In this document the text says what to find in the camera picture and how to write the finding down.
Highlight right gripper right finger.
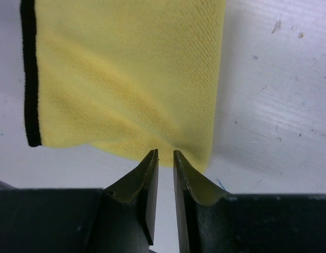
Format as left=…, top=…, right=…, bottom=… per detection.
left=173, top=150, right=231, bottom=252

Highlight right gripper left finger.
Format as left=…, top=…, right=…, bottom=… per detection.
left=95, top=150, right=159, bottom=252

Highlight yellow and black towel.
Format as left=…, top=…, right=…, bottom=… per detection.
left=20, top=1, right=226, bottom=172

